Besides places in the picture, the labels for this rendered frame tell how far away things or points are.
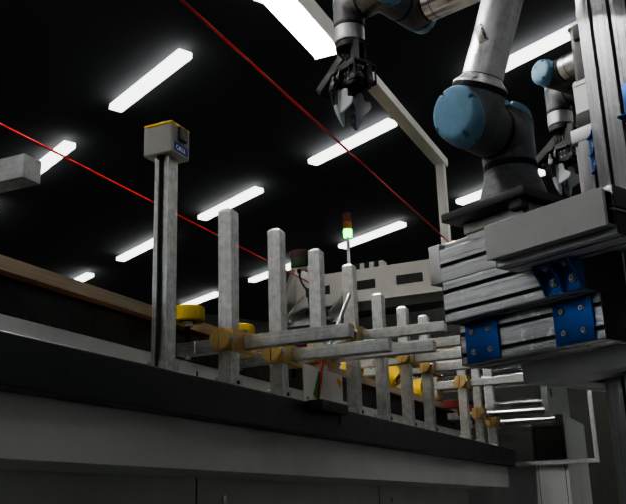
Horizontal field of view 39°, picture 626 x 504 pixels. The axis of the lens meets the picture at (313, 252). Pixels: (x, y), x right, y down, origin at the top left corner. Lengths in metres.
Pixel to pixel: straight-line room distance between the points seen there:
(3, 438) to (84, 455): 0.19
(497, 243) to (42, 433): 0.88
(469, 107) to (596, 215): 0.39
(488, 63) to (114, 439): 1.03
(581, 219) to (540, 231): 0.09
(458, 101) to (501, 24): 0.18
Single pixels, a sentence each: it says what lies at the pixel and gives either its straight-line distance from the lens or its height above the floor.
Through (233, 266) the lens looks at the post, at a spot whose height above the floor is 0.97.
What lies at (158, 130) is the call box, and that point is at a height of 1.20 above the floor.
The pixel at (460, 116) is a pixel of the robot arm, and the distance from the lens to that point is 1.84.
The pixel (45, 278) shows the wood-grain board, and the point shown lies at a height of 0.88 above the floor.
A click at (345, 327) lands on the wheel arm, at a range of 1.92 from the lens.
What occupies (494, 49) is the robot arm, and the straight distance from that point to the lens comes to 1.89.
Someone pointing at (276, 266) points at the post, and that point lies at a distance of 2.26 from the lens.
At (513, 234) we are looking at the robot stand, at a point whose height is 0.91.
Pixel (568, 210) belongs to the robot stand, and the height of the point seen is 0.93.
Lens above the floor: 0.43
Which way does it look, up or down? 16 degrees up
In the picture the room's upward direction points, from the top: 2 degrees counter-clockwise
